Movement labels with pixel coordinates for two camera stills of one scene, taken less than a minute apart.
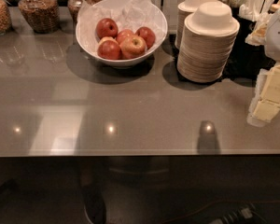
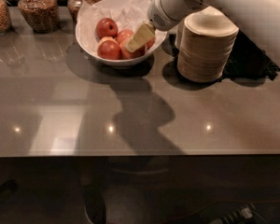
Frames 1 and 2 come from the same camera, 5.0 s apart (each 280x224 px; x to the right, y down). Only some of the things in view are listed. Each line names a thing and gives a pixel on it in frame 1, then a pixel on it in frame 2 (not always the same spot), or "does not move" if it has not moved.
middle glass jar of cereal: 40,8 does not move
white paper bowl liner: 130,12 does not move
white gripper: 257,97 → 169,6
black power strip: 247,214 does not move
